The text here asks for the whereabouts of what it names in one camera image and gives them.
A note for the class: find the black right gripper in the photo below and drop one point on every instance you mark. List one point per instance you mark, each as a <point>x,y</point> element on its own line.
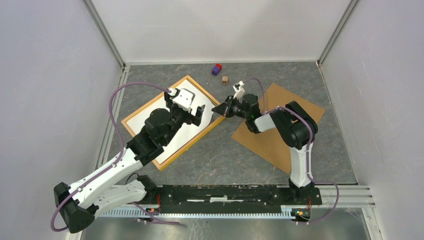
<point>224,108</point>

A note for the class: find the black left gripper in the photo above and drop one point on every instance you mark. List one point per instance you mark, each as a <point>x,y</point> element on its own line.
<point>191,118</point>

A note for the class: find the building and sky photo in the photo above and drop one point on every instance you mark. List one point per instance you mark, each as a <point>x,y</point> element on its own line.
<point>169,124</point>

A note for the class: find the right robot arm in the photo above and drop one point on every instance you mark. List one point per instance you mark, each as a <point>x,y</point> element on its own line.
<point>300,182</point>

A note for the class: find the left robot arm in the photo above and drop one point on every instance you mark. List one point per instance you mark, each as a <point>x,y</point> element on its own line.
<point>81,202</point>

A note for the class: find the wooden letter cube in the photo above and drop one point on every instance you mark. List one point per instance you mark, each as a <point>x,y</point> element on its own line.
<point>224,79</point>

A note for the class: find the purple and red block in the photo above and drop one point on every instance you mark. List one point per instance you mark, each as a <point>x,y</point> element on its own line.
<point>216,69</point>

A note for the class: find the brown cardboard backing board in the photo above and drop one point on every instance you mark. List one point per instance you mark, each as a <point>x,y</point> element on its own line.
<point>274,145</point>

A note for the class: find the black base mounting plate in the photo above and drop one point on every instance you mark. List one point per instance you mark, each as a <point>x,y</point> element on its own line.
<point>231,199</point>

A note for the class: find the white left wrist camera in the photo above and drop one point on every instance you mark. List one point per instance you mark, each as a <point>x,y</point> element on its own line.
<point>183,98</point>

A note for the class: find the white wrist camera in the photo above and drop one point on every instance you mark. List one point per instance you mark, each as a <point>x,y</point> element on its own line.
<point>183,98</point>
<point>239,90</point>

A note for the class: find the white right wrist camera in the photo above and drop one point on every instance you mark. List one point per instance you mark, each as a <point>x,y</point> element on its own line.
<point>239,90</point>

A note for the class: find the yellow wooden picture frame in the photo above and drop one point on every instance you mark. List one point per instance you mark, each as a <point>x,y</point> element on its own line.
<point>188,134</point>

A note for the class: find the aluminium rail frame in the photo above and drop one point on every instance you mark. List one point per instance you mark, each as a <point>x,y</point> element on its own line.
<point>332,195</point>

